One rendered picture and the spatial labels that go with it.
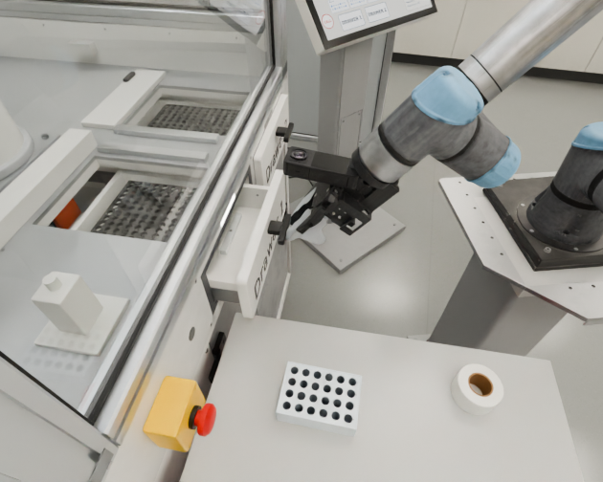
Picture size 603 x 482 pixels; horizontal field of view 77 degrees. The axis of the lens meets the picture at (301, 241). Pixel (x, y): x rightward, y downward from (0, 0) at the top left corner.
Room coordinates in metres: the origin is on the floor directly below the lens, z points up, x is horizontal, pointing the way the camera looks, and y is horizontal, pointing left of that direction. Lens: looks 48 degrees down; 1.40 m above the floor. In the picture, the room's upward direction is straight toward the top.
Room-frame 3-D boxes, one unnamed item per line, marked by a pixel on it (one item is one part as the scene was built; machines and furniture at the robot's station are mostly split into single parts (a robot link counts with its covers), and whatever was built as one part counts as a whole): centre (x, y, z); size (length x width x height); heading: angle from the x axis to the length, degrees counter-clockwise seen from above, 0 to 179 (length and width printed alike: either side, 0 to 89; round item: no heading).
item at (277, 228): (0.48, 0.04, 0.91); 0.07 x 0.04 x 0.01; 170
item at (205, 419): (0.16, 0.13, 0.88); 0.04 x 0.03 x 0.04; 170
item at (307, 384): (0.22, -0.03, 0.78); 0.12 x 0.08 x 0.04; 78
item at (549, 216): (0.61, -0.59, 0.85); 0.15 x 0.15 x 0.10
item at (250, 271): (0.49, 0.07, 0.87); 0.29 x 0.02 x 0.11; 170
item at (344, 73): (1.40, -0.20, 0.51); 0.50 x 0.45 x 1.02; 39
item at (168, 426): (0.17, 0.16, 0.88); 0.07 x 0.05 x 0.07; 170
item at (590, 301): (0.61, -0.61, 0.70); 0.45 x 0.44 x 0.12; 95
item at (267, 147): (0.81, 0.07, 0.87); 0.29 x 0.02 x 0.11; 170
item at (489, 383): (0.24, -0.29, 0.78); 0.07 x 0.07 x 0.04
